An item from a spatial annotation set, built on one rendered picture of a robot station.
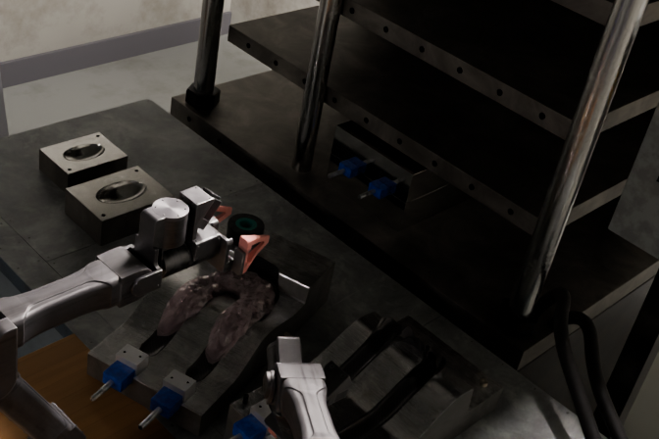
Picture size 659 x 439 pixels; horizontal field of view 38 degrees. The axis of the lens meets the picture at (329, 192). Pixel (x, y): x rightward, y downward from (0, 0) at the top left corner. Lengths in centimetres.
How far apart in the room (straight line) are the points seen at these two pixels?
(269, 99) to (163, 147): 47
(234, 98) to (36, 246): 93
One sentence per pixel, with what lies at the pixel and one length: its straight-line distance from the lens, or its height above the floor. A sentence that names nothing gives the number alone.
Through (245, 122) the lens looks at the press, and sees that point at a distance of 281.
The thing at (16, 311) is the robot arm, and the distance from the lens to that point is 142.
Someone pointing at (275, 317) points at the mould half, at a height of 88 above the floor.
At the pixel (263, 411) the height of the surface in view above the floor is 92.
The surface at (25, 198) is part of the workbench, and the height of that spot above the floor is 80.
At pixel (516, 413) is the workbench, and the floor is 80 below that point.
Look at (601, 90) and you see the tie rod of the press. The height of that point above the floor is 141.
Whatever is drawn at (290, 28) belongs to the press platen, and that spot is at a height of 104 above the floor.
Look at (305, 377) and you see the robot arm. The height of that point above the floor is 119.
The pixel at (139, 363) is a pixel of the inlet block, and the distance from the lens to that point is 185.
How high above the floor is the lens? 217
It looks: 33 degrees down
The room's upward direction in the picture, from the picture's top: 11 degrees clockwise
